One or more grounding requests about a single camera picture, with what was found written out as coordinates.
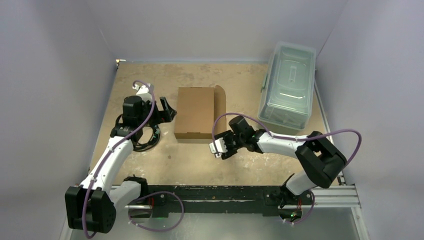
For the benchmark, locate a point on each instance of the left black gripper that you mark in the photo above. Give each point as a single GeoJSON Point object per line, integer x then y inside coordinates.
{"type": "Point", "coordinates": [162, 116]}

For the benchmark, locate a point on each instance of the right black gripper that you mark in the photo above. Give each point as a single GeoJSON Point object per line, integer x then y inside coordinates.
{"type": "Point", "coordinates": [227, 144]}

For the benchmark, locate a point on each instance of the brown cardboard box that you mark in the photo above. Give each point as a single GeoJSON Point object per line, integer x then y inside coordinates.
{"type": "Point", "coordinates": [197, 109]}

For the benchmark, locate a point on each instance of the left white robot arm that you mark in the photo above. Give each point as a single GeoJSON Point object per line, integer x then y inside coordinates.
{"type": "Point", "coordinates": [109, 165]}

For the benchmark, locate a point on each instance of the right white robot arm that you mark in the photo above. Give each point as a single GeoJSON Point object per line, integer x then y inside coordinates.
{"type": "Point", "coordinates": [321, 161]}

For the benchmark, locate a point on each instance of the clear plastic storage bin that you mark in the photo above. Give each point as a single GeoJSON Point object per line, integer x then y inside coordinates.
{"type": "Point", "coordinates": [288, 86]}

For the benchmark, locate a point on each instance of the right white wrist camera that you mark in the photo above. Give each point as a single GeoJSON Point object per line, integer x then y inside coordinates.
{"type": "Point", "coordinates": [218, 147]}

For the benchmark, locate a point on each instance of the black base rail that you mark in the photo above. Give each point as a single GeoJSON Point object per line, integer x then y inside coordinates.
{"type": "Point", "coordinates": [266, 200]}

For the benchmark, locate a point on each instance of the aluminium frame rail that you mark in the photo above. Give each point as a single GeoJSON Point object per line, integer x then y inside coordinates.
{"type": "Point", "coordinates": [182, 212]}

